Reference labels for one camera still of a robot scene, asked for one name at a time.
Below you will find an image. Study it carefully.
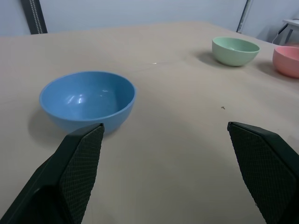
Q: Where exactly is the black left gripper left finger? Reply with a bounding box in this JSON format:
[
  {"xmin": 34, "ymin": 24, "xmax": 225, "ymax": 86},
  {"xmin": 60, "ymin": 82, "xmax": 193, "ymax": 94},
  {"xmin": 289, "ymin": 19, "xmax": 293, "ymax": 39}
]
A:
[{"xmin": 0, "ymin": 123, "xmax": 105, "ymax": 224}]

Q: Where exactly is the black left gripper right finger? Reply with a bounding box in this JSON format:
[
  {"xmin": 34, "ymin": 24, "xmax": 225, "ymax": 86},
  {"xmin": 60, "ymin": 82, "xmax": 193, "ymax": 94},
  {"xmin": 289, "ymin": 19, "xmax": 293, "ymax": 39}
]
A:
[{"xmin": 227, "ymin": 121, "xmax": 299, "ymax": 224}]

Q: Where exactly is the blue bowl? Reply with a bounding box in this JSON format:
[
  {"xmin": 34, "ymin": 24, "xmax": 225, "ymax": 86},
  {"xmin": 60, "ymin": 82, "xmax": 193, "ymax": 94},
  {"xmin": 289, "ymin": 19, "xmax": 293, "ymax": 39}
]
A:
[{"xmin": 39, "ymin": 71, "xmax": 136, "ymax": 136}]

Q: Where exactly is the red bowl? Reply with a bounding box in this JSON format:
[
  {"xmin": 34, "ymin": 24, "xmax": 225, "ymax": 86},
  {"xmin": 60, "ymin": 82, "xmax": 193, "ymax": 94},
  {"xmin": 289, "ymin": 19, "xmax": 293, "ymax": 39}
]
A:
[{"xmin": 272, "ymin": 46, "xmax": 299, "ymax": 79}]

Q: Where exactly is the green bowl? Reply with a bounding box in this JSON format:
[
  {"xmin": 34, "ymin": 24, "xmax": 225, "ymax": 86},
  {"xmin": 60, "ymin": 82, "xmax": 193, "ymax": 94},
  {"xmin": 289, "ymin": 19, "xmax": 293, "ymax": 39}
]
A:
[{"xmin": 212, "ymin": 36, "xmax": 261, "ymax": 67}]

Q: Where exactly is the white side table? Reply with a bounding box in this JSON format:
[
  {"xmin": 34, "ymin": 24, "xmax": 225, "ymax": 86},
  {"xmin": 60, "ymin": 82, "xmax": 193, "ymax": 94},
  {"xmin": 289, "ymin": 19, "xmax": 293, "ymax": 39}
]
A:
[{"xmin": 273, "ymin": 18, "xmax": 299, "ymax": 47}]

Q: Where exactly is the white cable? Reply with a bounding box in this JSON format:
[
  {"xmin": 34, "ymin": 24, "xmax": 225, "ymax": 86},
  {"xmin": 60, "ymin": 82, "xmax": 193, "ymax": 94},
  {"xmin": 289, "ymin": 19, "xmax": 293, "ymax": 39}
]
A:
[{"xmin": 271, "ymin": 22, "xmax": 287, "ymax": 44}]

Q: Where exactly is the grey metal post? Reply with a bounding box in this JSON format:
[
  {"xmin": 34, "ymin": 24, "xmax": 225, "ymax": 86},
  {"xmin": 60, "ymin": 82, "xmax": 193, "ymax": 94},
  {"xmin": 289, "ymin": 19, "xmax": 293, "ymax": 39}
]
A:
[{"xmin": 236, "ymin": 0, "xmax": 252, "ymax": 33}]

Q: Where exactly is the black perforated metal post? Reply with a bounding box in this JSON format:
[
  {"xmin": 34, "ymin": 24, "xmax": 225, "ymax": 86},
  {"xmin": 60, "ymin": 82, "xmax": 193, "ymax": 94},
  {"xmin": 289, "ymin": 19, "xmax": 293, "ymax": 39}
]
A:
[{"xmin": 20, "ymin": 0, "xmax": 48, "ymax": 35}]

